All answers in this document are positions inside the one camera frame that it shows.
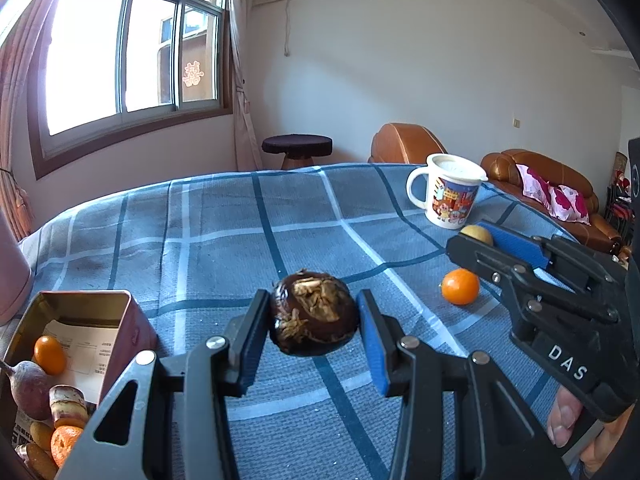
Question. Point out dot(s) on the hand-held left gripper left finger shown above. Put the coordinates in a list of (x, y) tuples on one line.
[(254, 342)]

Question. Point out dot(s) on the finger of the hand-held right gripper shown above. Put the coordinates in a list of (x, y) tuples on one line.
[(475, 256), (520, 250)]

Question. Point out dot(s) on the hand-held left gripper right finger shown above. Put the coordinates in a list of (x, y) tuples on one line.
[(372, 350)]

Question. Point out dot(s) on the small yellow longan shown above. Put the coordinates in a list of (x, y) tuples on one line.
[(41, 435), (474, 233), (41, 462)]

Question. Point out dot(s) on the dark brown water chestnut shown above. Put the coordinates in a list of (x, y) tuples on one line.
[(312, 320)]

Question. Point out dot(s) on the pink metal tin box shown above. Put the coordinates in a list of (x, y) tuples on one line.
[(135, 335)]

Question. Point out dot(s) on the oval orange kumquat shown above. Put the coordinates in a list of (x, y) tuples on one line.
[(50, 356)]

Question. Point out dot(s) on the purple beet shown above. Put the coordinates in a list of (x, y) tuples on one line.
[(30, 390)]

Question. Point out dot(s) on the person's right hand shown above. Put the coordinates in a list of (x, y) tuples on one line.
[(565, 420)]

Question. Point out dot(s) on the round small orange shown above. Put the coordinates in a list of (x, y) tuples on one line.
[(460, 287)]

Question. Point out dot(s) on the white cartoon print mug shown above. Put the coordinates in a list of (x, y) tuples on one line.
[(450, 200)]

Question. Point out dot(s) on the pink floral cushion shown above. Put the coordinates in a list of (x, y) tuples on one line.
[(565, 200)]

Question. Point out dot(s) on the brown leather sofa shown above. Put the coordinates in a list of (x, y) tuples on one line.
[(550, 170)]

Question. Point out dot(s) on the blue plaid tablecloth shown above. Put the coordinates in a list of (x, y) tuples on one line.
[(200, 240)]

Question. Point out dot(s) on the dark rack with red items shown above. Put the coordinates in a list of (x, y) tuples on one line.
[(620, 185)]

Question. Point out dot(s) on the printed white paper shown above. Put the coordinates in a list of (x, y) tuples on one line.
[(90, 360)]

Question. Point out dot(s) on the wooden stool with dark cushion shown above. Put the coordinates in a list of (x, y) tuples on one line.
[(297, 144)]

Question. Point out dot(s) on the orange mandarin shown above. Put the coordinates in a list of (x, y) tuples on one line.
[(65, 446)]

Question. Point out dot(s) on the beige plain curtain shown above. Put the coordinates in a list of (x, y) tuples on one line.
[(245, 110)]

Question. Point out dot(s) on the pink electric kettle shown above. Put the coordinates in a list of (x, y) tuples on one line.
[(12, 280)]

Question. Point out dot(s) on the red paper window decoration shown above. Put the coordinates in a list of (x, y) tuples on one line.
[(193, 74)]

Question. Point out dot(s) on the pink patterned curtain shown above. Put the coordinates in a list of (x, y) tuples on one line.
[(12, 200)]

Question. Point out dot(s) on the white air conditioner pipe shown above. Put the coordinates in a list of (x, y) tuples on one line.
[(287, 25)]

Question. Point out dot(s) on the brown framed sliding window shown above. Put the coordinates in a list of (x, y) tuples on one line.
[(85, 60)]

